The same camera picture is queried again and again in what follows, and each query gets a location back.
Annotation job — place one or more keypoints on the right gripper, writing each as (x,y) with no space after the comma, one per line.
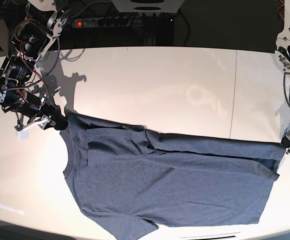
(30,107)

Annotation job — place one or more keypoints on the blue grey T-shirt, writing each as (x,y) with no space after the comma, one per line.
(129,179)

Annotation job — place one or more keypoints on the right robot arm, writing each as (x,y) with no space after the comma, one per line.
(23,90)

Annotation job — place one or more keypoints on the black power strip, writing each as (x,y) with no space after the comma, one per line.
(101,22)

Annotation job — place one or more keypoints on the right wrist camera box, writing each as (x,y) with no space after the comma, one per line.
(22,134)

